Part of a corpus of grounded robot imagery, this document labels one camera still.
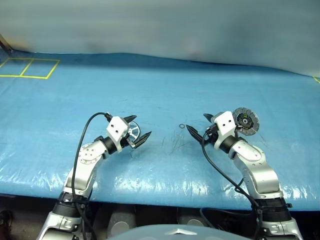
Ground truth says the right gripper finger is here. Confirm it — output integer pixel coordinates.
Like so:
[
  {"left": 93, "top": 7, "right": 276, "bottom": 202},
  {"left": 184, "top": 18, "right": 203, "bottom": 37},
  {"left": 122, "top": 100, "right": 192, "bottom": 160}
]
[
  {"left": 203, "top": 113, "right": 217, "bottom": 124},
  {"left": 185, "top": 125, "right": 209, "bottom": 144}
]

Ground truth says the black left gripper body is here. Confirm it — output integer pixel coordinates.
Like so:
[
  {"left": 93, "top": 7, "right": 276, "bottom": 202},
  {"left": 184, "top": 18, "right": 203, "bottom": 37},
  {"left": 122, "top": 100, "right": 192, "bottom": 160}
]
[{"left": 120, "top": 134, "right": 137, "bottom": 150}]

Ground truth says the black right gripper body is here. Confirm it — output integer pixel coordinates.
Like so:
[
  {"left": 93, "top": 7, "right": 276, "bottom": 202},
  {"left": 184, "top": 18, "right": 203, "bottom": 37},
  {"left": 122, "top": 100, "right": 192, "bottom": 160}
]
[{"left": 204, "top": 122, "right": 220, "bottom": 145}]

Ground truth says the small silver disc part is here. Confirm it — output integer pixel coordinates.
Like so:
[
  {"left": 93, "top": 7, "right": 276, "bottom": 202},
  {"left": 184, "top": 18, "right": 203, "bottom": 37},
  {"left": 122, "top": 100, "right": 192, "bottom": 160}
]
[{"left": 127, "top": 121, "right": 141, "bottom": 146}]

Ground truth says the blue plastic table cover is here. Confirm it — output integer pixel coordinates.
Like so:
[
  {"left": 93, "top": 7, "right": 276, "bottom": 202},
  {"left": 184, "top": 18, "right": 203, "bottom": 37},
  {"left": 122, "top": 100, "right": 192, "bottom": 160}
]
[{"left": 0, "top": 48, "right": 320, "bottom": 212}]

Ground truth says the grey rounded cylinder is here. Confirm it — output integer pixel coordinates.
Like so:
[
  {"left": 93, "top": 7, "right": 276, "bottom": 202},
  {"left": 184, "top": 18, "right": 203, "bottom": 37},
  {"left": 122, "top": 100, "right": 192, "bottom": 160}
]
[
  {"left": 109, "top": 205, "right": 137, "bottom": 236},
  {"left": 178, "top": 209, "right": 209, "bottom": 227}
]

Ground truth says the grey robot torso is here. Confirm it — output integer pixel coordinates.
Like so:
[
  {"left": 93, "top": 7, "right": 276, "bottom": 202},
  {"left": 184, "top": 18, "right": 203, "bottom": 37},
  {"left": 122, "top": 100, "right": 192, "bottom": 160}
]
[{"left": 106, "top": 223, "right": 236, "bottom": 240}]

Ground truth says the yellow tape grid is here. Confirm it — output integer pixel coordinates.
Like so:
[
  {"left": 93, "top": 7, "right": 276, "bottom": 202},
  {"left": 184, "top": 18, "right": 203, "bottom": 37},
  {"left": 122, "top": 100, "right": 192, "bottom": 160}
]
[{"left": 0, "top": 57, "right": 61, "bottom": 80}]

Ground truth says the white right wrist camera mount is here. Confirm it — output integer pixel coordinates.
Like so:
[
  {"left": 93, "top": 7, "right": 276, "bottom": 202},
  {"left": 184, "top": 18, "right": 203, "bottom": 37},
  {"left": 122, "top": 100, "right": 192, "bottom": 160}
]
[{"left": 212, "top": 110, "right": 237, "bottom": 150}]

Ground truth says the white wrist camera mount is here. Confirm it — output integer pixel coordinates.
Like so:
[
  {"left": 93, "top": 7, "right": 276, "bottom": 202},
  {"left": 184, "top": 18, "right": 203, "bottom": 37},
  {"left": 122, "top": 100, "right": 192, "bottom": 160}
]
[
  {"left": 105, "top": 115, "right": 130, "bottom": 153},
  {"left": 212, "top": 110, "right": 237, "bottom": 150}
]

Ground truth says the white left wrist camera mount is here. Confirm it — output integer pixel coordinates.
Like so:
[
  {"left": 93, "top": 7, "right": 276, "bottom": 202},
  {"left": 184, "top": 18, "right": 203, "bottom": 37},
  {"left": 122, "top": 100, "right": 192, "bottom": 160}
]
[{"left": 105, "top": 115, "right": 130, "bottom": 153}]

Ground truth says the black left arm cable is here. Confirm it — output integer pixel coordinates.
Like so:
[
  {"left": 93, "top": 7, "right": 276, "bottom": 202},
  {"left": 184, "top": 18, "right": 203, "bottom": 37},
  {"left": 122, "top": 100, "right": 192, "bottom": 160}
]
[{"left": 71, "top": 112, "right": 113, "bottom": 240}]

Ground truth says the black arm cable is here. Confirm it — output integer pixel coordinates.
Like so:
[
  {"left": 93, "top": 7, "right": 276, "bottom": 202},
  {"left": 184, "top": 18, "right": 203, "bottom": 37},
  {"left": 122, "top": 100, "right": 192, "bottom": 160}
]
[
  {"left": 71, "top": 112, "right": 113, "bottom": 240},
  {"left": 201, "top": 128, "right": 263, "bottom": 240}
]

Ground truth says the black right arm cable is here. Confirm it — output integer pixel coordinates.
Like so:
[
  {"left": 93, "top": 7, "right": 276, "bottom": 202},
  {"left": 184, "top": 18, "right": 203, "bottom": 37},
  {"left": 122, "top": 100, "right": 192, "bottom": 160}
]
[{"left": 201, "top": 128, "right": 263, "bottom": 240}]

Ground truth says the metal post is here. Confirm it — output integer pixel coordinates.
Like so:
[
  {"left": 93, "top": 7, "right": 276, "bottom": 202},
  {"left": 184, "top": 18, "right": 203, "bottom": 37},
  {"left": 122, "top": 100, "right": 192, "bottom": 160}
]
[{"left": 0, "top": 33, "right": 13, "bottom": 54}]

